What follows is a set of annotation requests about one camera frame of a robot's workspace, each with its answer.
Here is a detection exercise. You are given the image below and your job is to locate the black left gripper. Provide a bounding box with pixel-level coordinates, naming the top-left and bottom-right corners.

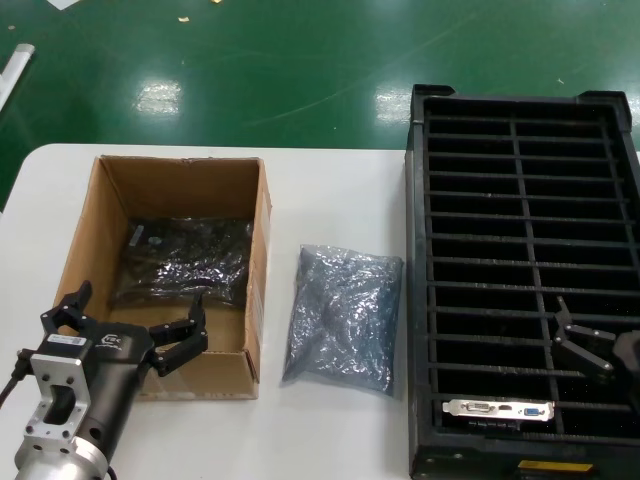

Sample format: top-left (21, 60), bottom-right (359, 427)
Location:
top-left (32, 279), bottom-right (210, 455)

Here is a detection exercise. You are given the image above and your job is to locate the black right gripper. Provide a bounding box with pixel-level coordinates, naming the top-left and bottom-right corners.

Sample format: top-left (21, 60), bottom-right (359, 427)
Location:
top-left (552, 294), bottom-right (640, 385)

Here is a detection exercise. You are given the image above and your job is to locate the graphics card with silver bracket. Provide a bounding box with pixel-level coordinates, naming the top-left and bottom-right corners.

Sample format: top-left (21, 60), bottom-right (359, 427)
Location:
top-left (442, 398), bottom-right (559, 430)

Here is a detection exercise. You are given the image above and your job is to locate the crinkled translucent antistatic bag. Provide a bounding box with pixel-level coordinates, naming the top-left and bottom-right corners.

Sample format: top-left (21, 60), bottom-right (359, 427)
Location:
top-left (279, 243), bottom-right (405, 399)

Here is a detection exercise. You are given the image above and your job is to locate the graphics card in antistatic bag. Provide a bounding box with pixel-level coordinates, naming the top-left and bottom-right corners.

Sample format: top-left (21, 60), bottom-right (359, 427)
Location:
top-left (109, 217), bottom-right (256, 309)

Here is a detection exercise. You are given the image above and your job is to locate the open brown cardboard box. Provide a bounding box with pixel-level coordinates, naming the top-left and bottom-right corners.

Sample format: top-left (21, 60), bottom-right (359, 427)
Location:
top-left (52, 154), bottom-right (275, 401)

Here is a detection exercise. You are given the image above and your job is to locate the black slotted plastic container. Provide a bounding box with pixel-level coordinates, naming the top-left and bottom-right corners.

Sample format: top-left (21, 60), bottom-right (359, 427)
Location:
top-left (405, 83), bottom-right (640, 480)

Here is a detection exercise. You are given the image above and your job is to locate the black camera cable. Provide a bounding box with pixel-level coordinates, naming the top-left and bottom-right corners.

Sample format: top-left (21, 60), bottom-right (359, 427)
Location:
top-left (0, 348), bottom-right (32, 401)

